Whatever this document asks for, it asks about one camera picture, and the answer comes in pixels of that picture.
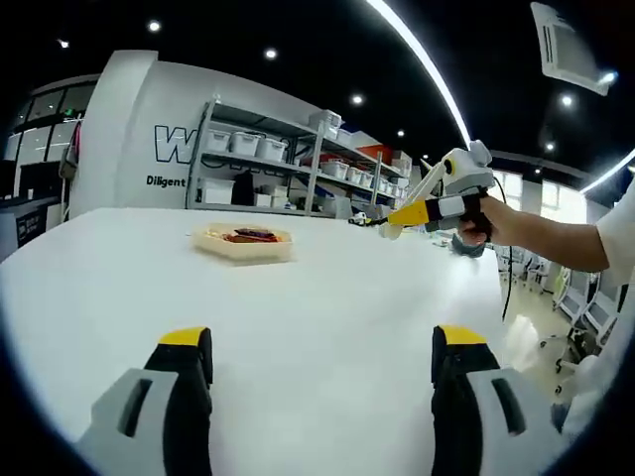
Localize long ceiling light strip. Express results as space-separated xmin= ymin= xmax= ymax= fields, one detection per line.
xmin=366 ymin=0 xmax=470 ymax=150

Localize group of white storage bins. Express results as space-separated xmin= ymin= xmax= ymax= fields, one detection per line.
xmin=203 ymin=109 xmax=413 ymax=197

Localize metal shelf rack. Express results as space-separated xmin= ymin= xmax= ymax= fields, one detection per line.
xmin=188 ymin=96 xmax=433 ymax=219

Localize hanging bags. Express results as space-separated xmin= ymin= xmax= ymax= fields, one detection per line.
xmin=59 ymin=121 xmax=83 ymax=179

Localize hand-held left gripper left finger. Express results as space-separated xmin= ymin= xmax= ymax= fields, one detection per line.
xmin=76 ymin=325 xmax=215 ymax=476

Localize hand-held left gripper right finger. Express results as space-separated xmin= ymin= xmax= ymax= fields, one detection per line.
xmin=430 ymin=324 xmax=565 ymax=476

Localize black monitor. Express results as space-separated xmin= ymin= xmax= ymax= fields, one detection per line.
xmin=19 ymin=163 xmax=64 ymax=199

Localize cream food container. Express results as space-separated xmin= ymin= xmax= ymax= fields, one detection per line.
xmin=191 ymin=222 xmax=295 ymax=264

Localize ceiling air conditioner unit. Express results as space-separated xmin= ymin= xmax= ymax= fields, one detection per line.
xmin=530 ymin=2 xmax=619 ymax=96

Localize black bag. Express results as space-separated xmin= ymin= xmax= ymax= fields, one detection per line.
xmin=231 ymin=171 xmax=257 ymax=207

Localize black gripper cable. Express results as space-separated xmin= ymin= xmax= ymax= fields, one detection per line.
xmin=490 ymin=178 xmax=515 ymax=323

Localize row of white office chairs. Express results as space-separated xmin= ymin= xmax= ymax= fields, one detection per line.
xmin=515 ymin=247 xmax=621 ymax=398

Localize dark grey object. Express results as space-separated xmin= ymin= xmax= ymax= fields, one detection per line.
xmin=448 ymin=232 xmax=485 ymax=260

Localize person's right hand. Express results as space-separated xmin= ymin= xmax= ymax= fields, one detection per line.
xmin=457 ymin=194 xmax=518 ymax=248

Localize dark reception counter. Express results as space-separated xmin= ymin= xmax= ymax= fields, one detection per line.
xmin=0 ymin=195 xmax=65 ymax=249

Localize white cardboard box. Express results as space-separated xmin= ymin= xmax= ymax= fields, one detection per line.
xmin=200 ymin=178 xmax=235 ymax=205

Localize round ceiling spotlights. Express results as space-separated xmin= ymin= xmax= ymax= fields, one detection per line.
xmin=58 ymin=19 xmax=574 ymax=153

